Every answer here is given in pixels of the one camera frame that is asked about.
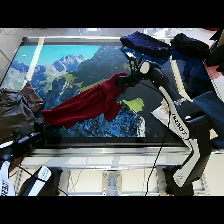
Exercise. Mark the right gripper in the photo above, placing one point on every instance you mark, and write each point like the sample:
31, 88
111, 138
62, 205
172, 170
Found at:
128, 80

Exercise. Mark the red garment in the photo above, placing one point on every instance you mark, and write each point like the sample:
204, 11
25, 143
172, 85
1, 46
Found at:
88, 103

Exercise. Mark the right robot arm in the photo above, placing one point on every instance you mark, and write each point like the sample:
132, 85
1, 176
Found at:
178, 117

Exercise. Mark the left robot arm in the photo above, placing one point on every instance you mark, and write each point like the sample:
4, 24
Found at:
36, 181

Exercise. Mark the navy garment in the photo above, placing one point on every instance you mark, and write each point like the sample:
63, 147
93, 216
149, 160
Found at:
145, 43

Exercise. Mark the black garment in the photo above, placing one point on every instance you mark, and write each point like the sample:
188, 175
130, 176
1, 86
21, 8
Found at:
190, 45

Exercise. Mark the brown garment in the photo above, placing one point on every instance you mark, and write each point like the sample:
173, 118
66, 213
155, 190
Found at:
32, 96

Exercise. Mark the grey garment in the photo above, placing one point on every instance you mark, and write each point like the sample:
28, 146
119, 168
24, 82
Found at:
15, 111

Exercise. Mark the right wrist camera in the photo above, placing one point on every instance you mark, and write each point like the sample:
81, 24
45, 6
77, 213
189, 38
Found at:
132, 62

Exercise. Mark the silver frame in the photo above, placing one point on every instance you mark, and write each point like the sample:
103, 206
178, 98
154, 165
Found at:
111, 181

